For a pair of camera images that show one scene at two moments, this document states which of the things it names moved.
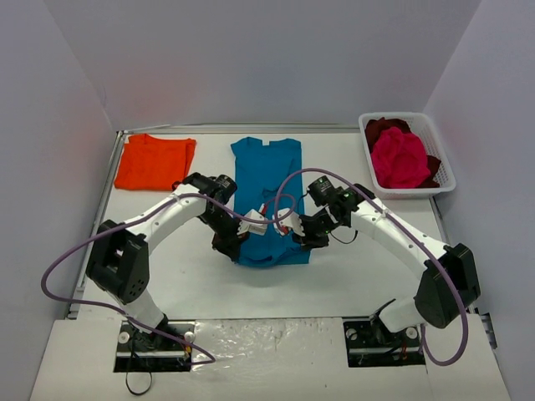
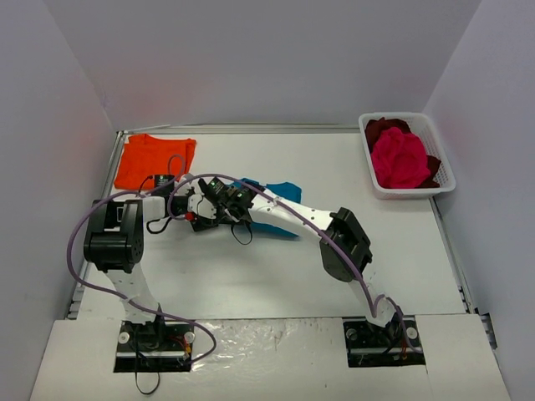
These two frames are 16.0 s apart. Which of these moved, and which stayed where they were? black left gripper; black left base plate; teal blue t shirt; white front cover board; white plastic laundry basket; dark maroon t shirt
Moved: black left gripper; teal blue t shirt
Stayed: white front cover board; dark maroon t shirt; black left base plate; white plastic laundry basket
